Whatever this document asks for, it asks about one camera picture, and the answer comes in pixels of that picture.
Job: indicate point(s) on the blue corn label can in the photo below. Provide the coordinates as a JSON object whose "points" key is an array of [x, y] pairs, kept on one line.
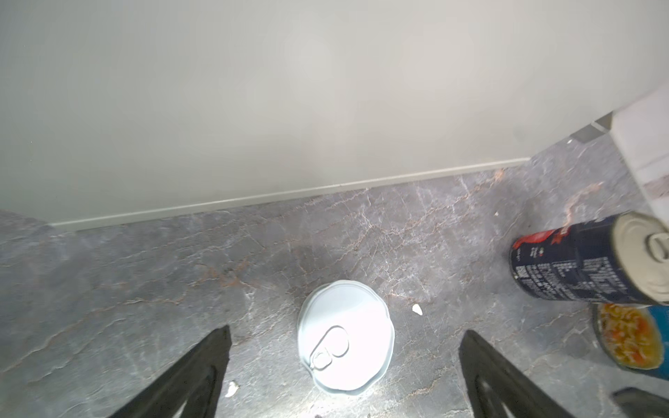
{"points": [[636, 339]]}

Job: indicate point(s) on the grey metal cabinet counter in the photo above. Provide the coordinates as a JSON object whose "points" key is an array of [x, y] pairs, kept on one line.
{"points": [[121, 111]]}

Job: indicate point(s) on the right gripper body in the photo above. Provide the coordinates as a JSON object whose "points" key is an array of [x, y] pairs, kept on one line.
{"points": [[637, 403]]}

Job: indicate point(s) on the black label can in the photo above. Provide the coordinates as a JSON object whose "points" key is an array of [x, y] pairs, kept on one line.
{"points": [[621, 259]]}

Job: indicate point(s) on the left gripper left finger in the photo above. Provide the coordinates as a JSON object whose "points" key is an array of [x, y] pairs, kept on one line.
{"points": [[191, 387]]}

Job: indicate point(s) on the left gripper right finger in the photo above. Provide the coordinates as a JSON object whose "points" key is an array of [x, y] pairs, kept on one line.
{"points": [[496, 388]]}

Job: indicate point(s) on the teal label can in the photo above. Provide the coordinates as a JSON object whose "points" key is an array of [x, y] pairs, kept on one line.
{"points": [[345, 337]]}

